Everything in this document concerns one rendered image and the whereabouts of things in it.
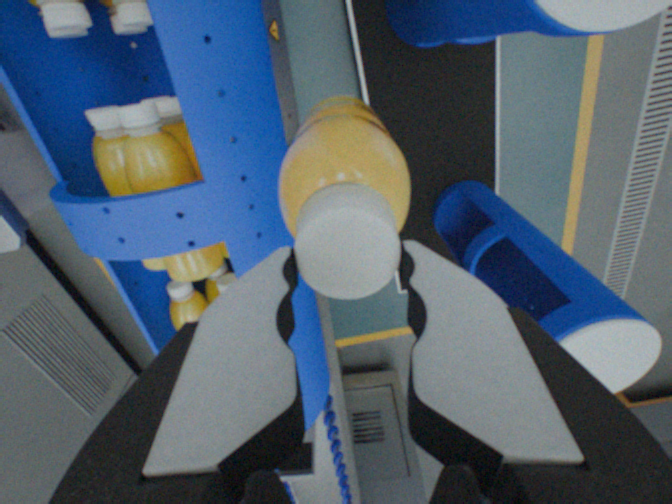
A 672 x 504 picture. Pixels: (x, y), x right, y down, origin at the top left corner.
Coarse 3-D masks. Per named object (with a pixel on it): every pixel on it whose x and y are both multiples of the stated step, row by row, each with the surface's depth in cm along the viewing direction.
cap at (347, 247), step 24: (312, 216) 11; (336, 216) 11; (360, 216) 11; (384, 216) 11; (312, 240) 11; (336, 240) 11; (360, 240) 11; (384, 240) 11; (312, 264) 12; (336, 264) 12; (360, 264) 12; (384, 264) 12; (336, 288) 12; (360, 288) 12
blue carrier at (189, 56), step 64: (0, 0) 34; (192, 0) 26; (256, 0) 33; (0, 64) 33; (64, 64) 41; (128, 64) 46; (192, 64) 28; (256, 64) 33; (64, 128) 41; (192, 128) 30; (256, 128) 34; (64, 192) 35; (192, 192) 32; (256, 192) 36; (128, 256) 34; (256, 256) 39; (320, 384) 58
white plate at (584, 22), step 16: (544, 0) 39; (560, 0) 39; (576, 0) 39; (592, 0) 39; (608, 0) 40; (624, 0) 40; (640, 0) 40; (656, 0) 40; (560, 16) 40; (576, 16) 40; (592, 16) 40; (608, 16) 40; (624, 16) 40; (640, 16) 40
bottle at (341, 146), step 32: (352, 96) 26; (320, 128) 16; (352, 128) 15; (384, 128) 19; (288, 160) 16; (320, 160) 14; (352, 160) 14; (384, 160) 14; (288, 192) 15; (320, 192) 13; (352, 192) 13; (384, 192) 14; (288, 224) 15
